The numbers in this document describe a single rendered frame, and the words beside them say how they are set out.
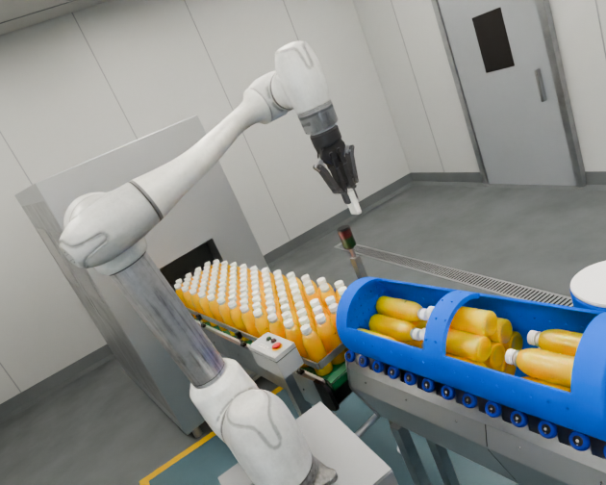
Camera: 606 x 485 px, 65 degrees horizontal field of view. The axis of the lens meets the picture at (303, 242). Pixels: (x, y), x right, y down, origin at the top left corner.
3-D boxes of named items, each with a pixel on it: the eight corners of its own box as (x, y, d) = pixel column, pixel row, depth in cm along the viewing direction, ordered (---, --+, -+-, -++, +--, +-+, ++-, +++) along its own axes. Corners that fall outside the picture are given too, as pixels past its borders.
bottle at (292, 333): (315, 354, 200) (298, 318, 194) (313, 365, 193) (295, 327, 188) (300, 358, 202) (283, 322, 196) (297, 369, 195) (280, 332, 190)
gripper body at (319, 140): (326, 124, 122) (340, 157, 125) (301, 138, 119) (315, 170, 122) (343, 120, 116) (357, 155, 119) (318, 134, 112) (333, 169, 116)
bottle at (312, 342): (335, 363, 188) (318, 325, 182) (328, 375, 183) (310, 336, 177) (320, 363, 192) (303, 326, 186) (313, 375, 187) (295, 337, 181)
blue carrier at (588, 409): (613, 473, 100) (595, 356, 93) (346, 367, 172) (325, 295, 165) (664, 401, 115) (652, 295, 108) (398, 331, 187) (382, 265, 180)
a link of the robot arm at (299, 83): (342, 94, 113) (313, 103, 124) (317, 29, 108) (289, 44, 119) (308, 113, 109) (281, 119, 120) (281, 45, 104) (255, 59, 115)
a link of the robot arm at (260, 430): (272, 511, 107) (230, 441, 99) (239, 470, 122) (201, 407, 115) (326, 461, 113) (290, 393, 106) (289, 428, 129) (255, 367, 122)
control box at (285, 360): (285, 379, 174) (273, 357, 171) (258, 366, 191) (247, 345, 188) (304, 363, 179) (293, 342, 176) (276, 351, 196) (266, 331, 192)
